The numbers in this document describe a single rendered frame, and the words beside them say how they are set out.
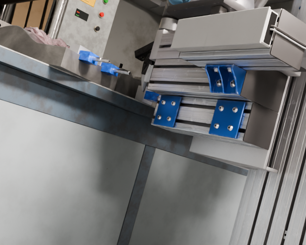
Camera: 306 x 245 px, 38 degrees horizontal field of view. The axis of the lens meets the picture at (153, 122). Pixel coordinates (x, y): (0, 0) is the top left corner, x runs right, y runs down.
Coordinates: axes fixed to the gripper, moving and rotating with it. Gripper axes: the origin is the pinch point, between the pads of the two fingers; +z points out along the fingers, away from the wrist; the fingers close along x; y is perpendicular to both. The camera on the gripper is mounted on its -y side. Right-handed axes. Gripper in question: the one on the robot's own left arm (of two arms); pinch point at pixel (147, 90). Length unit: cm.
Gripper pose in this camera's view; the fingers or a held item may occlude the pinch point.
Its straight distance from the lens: 150.3
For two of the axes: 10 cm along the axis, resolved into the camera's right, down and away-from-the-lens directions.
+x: 6.0, 2.3, 7.7
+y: 7.5, 1.7, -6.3
